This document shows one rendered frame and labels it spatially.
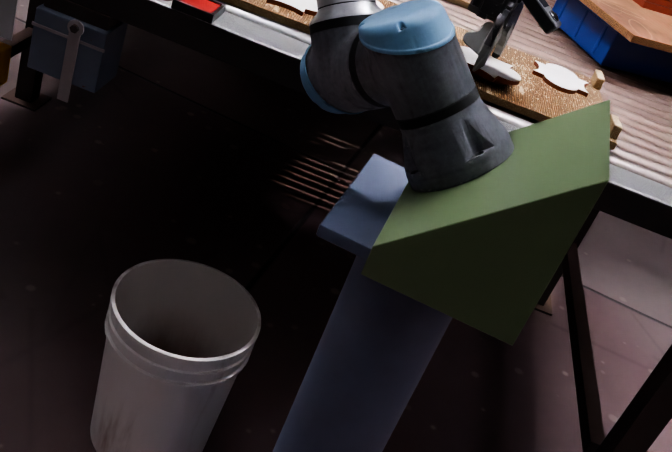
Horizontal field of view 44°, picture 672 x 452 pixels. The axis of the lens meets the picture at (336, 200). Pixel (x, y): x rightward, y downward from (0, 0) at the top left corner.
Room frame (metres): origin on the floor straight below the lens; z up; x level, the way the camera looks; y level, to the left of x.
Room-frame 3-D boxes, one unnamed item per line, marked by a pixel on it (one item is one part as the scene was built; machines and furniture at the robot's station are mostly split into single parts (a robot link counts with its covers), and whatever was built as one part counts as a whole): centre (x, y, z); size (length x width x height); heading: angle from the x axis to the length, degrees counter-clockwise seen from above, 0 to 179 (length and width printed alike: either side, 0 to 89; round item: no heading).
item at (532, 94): (1.67, -0.24, 0.93); 0.41 x 0.35 x 0.02; 91
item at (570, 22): (2.24, -0.55, 0.97); 0.31 x 0.31 x 0.10; 25
